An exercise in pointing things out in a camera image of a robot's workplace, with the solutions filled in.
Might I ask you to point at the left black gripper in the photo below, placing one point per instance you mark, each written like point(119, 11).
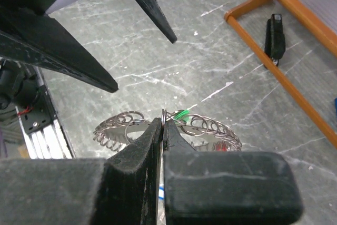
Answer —
point(43, 42)

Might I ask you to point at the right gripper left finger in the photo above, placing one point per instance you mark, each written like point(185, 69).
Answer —
point(122, 189)

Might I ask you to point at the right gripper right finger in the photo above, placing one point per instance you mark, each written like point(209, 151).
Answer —
point(232, 187)

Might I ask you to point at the green key tag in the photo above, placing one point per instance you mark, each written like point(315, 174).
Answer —
point(181, 115)

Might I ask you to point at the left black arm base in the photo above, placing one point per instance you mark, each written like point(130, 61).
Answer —
point(22, 86)

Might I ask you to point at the black stapler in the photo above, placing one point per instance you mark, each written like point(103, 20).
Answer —
point(274, 46)

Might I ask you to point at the blue stapler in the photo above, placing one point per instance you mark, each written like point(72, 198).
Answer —
point(335, 103)

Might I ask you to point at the wooden three-tier shelf rack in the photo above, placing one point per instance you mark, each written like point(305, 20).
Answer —
point(306, 76)

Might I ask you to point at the aluminium mounting rail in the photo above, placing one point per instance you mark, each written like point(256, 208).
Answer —
point(43, 134)

